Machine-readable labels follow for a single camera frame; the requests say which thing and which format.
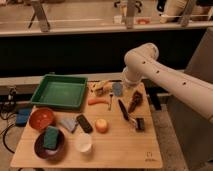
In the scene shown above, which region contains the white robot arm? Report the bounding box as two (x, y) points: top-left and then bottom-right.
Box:
(122, 43), (213, 123)

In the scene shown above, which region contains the white paper cup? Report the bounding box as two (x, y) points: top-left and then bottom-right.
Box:
(75, 133), (92, 154)

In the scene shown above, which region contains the dark red grape bunch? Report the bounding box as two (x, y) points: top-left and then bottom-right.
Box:
(128, 91), (143, 113)

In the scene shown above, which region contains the black brush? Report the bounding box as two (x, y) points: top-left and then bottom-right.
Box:
(129, 117), (145, 132)

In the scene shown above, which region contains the yellow toy object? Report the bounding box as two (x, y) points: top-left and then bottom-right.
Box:
(91, 80), (111, 97)

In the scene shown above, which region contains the orange yellow apple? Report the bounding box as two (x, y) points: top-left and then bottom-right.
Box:
(95, 119), (108, 133)

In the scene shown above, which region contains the black remote control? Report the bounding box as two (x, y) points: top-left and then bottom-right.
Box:
(77, 115), (93, 133)

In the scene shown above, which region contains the grey folded cloth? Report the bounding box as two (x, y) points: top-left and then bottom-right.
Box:
(60, 118), (78, 133)

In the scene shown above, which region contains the green plastic tray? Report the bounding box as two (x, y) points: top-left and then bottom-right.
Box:
(31, 74), (87, 110)

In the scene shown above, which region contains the red bowl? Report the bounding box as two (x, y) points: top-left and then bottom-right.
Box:
(29, 107), (55, 131)

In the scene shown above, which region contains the green sponge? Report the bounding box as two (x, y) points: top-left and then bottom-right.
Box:
(43, 126), (59, 150)

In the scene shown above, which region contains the dark purple plate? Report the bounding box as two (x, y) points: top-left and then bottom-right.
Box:
(34, 130), (65, 160)

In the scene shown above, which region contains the blue box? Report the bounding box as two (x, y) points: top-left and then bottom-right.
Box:
(15, 108), (32, 126)

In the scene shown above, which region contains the black cable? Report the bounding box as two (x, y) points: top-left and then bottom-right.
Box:
(1, 113), (18, 154)

